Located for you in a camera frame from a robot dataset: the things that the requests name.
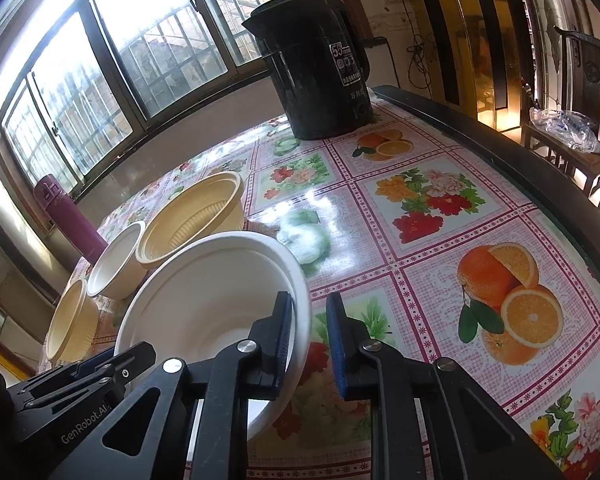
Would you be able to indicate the floral fruit print tablecloth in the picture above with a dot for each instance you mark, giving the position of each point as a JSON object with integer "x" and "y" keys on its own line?
{"x": 430, "y": 260}

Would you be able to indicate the small white bowl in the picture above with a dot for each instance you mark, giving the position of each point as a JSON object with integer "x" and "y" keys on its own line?
{"x": 112, "y": 260}

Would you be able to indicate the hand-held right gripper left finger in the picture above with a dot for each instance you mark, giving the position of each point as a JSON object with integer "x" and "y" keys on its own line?
{"x": 282, "y": 342}

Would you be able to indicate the large white bowl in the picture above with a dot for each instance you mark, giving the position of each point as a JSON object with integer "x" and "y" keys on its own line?
{"x": 205, "y": 300}

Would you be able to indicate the clear plastic bag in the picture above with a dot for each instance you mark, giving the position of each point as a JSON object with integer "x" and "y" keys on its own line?
{"x": 565, "y": 127}

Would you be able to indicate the purple thermos bottle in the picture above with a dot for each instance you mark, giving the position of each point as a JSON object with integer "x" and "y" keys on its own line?
{"x": 67, "y": 215}

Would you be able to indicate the dark wooden chair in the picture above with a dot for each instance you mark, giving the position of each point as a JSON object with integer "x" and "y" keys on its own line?
{"x": 587, "y": 70}

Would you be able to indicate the black electric kettle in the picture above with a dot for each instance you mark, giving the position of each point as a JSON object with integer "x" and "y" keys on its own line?
{"x": 310, "y": 70}

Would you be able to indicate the yellow glass door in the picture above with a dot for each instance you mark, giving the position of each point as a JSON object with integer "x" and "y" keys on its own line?
{"x": 465, "y": 35}

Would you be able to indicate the yellow plastic bowl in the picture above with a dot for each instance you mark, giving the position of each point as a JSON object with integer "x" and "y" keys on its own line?
{"x": 180, "y": 232}
{"x": 67, "y": 325}

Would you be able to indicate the barred sliding window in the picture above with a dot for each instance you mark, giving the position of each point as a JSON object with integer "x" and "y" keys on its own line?
{"x": 155, "y": 50}

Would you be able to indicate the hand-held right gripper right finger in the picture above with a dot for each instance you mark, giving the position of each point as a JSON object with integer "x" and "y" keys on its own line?
{"x": 337, "y": 347}

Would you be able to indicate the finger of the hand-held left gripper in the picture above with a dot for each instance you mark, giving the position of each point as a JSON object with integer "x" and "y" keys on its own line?
{"x": 80, "y": 380}

